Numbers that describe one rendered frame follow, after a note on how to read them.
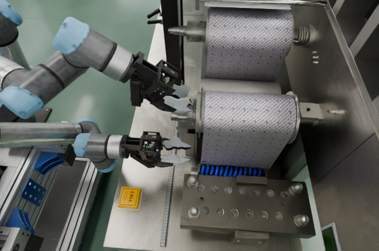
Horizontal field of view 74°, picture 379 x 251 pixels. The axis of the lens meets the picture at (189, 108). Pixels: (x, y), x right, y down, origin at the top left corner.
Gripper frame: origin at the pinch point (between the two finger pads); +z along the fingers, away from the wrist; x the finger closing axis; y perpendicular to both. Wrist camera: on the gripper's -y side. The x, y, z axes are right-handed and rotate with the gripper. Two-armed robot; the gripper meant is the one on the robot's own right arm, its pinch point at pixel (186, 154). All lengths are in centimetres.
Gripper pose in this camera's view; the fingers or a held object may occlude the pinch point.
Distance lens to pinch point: 83.5
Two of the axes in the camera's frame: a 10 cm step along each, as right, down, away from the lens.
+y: 0.0, -5.8, -8.2
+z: 10.0, 0.6, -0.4
